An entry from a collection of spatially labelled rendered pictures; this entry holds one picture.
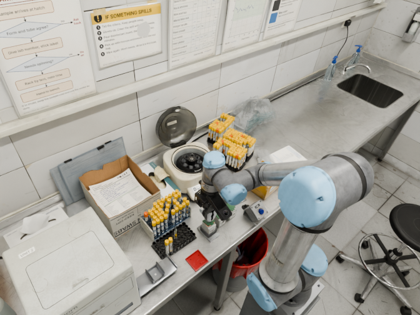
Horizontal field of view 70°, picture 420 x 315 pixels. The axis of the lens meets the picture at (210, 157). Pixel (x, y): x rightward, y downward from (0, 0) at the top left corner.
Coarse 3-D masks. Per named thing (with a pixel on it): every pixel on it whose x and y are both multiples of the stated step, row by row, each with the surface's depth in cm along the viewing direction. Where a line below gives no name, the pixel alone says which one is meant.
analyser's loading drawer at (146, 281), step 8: (168, 256) 116; (160, 264) 115; (168, 264) 115; (176, 264) 114; (144, 272) 112; (152, 272) 113; (160, 272) 113; (168, 272) 113; (136, 280) 110; (144, 280) 110; (152, 280) 108; (160, 280) 111; (144, 288) 108
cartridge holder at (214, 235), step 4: (200, 228) 130; (204, 232) 128; (212, 232) 128; (216, 232) 130; (204, 236) 129; (208, 236) 127; (212, 236) 129; (216, 236) 129; (208, 240) 128; (212, 240) 128
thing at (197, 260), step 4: (196, 252) 124; (200, 252) 124; (188, 256) 122; (192, 256) 123; (196, 256) 123; (200, 256) 123; (204, 256) 122; (188, 260) 121; (192, 260) 122; (196, 260) 122; (200, 260) 122; (204, 260) 122; (192, 264) 120; (196, 264) 120; (200, 264) 120; (204, 264) 120; (192, 268) 119; (196, 268) 119; (200, 268) 119
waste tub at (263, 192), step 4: (256, 188) 147; (260, 188) 145; (264, 188) 142; (268, 188) 141; (272, 188) 147; (276, 188) 152; (256, 192) 148; (260, 192) 146; (264, 192) 144; (268, 192) 145; (260, 196) 147; (264, 196) 145; (268, 196) 149
